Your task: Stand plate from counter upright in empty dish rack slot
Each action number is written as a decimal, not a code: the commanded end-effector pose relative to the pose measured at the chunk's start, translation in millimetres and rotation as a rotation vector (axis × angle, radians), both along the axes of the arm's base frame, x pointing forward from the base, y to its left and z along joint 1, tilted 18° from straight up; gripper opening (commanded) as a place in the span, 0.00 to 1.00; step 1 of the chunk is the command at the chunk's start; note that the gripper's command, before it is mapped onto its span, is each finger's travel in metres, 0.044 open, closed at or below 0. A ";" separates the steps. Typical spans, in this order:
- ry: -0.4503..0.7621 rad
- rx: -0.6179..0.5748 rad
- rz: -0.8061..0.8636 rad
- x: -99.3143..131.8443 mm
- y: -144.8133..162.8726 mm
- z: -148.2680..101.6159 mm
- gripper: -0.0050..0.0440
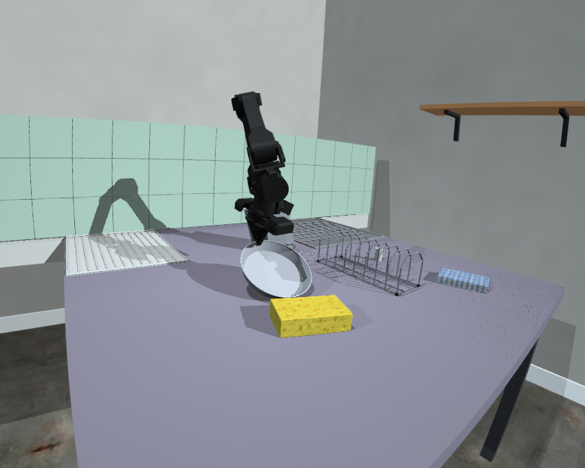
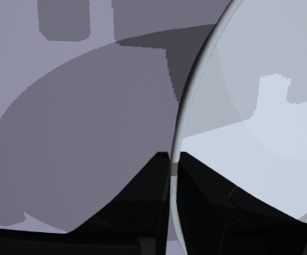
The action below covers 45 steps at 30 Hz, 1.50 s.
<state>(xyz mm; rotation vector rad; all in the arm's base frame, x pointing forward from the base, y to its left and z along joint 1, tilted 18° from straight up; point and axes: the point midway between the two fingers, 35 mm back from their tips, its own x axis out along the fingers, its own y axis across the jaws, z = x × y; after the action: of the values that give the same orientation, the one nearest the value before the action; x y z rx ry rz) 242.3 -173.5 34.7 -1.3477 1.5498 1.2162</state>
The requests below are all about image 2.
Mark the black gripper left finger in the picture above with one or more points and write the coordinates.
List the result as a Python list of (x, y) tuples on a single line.
[(135, 222)]

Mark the white round plate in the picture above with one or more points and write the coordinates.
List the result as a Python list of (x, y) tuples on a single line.
[(248, 111)]

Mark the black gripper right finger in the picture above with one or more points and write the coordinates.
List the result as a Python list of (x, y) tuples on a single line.
[(219, 218)]

